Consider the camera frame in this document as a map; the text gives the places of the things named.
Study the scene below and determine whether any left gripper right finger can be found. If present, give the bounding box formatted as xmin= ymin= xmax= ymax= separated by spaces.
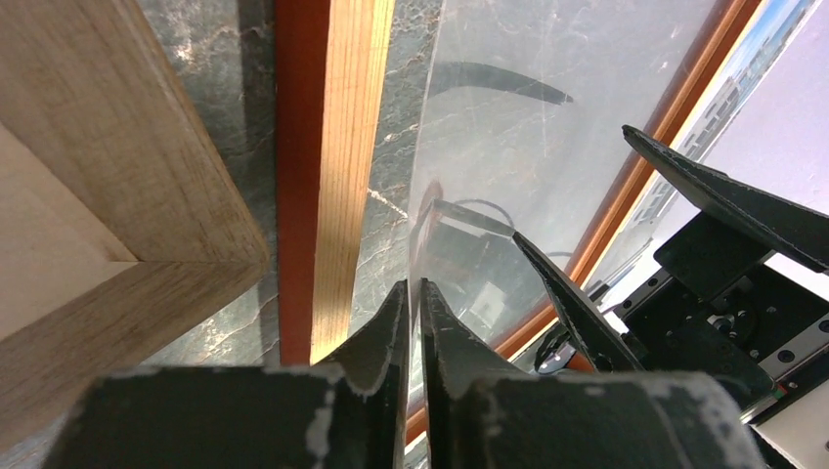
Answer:
xmin=419 ymin=279 xmax=764 ymax=468

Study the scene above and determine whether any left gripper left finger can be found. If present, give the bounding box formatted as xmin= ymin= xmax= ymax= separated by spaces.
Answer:
xmin=44 ymin=281 xmax=410 ymax=468

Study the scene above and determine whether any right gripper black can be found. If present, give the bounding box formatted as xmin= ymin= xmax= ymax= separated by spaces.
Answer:
xmin=512 ymin=125 xmax=828 ymax=414

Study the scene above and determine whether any building and sky photo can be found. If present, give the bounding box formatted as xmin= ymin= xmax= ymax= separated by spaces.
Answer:
xmin=574 ymin=1 xmax=820 ymax=290

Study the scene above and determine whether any clear acrylic sheet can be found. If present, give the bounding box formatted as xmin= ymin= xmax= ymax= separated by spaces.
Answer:
xmin=404 ymin=0 xmax=720 ymax=469

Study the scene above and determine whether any wooden picture frame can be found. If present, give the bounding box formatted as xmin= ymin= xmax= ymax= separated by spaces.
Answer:
xmin=275 ymin=0 xmax=765 ymax=448

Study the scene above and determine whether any wooden chessboard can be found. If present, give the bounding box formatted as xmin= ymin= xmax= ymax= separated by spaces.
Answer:
xmin=1 ymin=1 xmax=269 ymax=448

